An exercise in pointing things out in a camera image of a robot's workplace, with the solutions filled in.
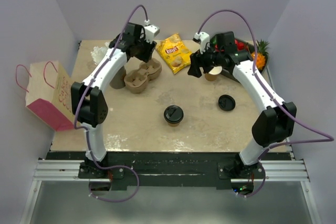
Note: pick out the paper bag pink white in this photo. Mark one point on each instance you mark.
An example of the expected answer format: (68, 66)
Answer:
(48, 94)

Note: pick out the grey straw holder cup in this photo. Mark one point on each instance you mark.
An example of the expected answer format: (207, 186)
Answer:
(118, 80)

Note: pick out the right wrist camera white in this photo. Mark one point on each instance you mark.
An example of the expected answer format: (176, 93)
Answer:
(203, 39)

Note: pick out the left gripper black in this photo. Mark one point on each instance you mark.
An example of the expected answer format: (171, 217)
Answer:
(150, 48)

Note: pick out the black coffee cup lid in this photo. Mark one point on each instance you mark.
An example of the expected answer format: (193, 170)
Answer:
(226, 103)

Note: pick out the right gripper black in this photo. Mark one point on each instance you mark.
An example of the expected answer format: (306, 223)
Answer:
(198, 60)

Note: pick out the small red apple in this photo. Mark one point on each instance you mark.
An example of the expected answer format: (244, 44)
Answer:
(240, 45)

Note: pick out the brown paper coffee cup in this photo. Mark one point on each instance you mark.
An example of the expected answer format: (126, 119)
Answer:
(212, 75)

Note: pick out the orange toy pineapple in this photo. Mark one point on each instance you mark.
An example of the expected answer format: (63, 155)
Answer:
(262, 56)

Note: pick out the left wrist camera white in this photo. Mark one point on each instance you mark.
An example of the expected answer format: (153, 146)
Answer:
(151, 31)

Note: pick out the yellow Lays chips bag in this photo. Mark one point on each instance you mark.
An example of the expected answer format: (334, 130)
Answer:
(174, 52)

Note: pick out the aluminium rail frame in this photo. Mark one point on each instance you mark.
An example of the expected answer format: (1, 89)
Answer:
(59, 196)

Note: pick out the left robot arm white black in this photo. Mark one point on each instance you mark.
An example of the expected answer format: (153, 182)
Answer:
(87, 97)

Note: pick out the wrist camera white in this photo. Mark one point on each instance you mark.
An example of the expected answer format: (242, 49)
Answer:
(203, 39)
(151, 31)

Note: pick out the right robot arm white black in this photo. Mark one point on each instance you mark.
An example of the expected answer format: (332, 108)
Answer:
(275, 122)

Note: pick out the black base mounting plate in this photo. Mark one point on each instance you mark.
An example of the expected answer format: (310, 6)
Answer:
(155, 169)

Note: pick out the cardboard cup carrier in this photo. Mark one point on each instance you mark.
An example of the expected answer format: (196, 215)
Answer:
(137, 80)

